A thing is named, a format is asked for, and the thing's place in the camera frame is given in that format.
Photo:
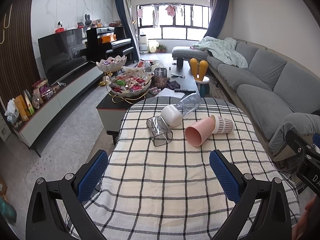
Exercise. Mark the white tv cabinet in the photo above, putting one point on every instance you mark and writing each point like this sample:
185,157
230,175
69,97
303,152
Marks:
76,84

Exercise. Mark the black piano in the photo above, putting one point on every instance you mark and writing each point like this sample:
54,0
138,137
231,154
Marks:
104,42

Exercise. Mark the light green blanket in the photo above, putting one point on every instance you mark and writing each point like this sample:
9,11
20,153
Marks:
222,50

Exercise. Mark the black mug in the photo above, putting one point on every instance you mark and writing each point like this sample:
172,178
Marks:
179,62

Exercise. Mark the right blue curtain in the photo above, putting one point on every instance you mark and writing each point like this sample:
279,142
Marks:
218,16

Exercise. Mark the glass snack jar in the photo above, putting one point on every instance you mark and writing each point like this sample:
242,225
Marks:
160,77

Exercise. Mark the white plastic bag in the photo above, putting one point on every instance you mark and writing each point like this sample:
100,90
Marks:
12,113

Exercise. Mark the plaid tablecloth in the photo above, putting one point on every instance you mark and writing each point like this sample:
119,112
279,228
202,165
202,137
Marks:
170,191

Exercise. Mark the orange snack box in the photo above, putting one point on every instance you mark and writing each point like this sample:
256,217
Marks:
22,108

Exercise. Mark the black coffee table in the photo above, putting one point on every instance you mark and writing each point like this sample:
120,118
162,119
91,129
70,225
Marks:
112,110

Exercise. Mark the person's right hand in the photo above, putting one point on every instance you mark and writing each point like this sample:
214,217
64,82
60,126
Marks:
301,226

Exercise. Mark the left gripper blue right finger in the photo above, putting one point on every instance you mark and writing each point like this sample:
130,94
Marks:
272,220

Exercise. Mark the clear plastic bottle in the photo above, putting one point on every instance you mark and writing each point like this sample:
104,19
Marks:
189,104

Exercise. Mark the checkered white cup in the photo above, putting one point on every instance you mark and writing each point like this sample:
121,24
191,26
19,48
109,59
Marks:
222,125

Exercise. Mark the clear grey square cup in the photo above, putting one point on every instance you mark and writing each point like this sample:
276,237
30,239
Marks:
159,132

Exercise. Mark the lower candy shell bowl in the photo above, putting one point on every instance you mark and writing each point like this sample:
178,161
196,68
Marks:
132,82

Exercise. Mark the potted plant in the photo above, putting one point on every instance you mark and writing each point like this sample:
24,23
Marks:
161,49

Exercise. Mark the white plastic cup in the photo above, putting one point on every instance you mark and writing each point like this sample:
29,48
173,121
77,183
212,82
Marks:
171,115

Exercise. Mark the black remote control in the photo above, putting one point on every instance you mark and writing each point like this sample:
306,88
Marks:
184,90

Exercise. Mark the black television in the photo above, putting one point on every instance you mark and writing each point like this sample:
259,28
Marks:
61,53

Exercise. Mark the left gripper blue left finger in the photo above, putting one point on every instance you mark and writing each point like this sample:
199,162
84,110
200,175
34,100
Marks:
44,219

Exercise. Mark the upper shell bowl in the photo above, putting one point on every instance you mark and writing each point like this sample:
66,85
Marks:
111,64

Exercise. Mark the blue curtain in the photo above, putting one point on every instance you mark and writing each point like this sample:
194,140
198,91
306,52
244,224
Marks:
218,16
124,13

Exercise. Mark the grey sectional sofa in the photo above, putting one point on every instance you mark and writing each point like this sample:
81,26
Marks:
277,93

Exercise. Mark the left blue curtain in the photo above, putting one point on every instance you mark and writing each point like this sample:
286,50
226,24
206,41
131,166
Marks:
124,13

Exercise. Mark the green trash bin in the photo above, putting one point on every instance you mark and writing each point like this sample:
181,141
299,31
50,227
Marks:
8,211

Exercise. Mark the pink plastic cup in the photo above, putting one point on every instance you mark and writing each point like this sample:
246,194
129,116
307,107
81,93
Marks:
199,131

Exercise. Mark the white air purifier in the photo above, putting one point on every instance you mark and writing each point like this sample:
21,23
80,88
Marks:
143,44

